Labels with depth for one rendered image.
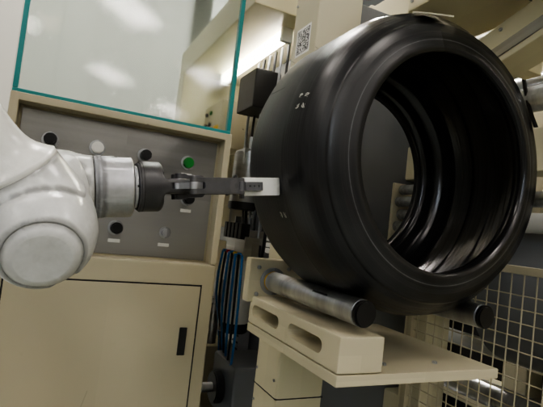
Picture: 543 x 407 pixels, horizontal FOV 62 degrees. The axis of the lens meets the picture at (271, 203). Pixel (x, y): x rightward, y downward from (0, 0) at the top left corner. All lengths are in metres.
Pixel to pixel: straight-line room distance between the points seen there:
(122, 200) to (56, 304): 0.60
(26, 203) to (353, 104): 0.48
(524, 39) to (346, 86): 0.61
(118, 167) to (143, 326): 0.67
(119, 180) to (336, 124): 0.33
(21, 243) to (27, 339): 0.80
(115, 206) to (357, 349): 0.43
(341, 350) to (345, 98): 0.39
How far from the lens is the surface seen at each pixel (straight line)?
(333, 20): 1.24
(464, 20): 1.42
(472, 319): 0.96
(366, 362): 0.79
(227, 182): 0.70
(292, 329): 0.90
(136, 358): 1.28
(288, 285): 0.94
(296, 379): 1.17
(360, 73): 0.76
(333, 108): 0.72
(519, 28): 1.28
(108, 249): 1.27
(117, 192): 0.66
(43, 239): 0.46
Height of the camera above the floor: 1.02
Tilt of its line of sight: 3 degrees up
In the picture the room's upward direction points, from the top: 7 degrees clockwise
